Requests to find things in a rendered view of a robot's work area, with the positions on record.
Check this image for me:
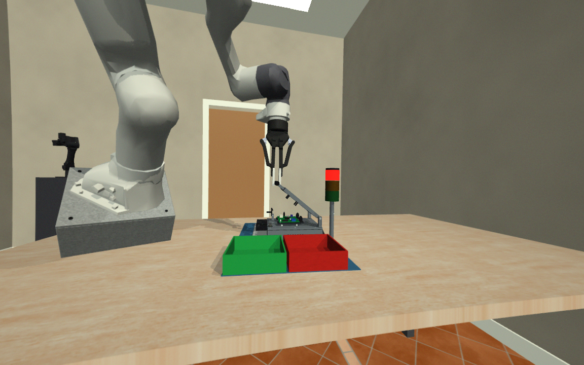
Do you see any red open bin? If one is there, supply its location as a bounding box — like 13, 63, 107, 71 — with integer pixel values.
283, 234, 348, 272

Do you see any green circuit board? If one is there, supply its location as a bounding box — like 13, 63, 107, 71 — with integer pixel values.
277, 214, 300, 223

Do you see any green open-top bin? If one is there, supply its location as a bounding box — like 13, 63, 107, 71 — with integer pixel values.
223, 235, 287, 275

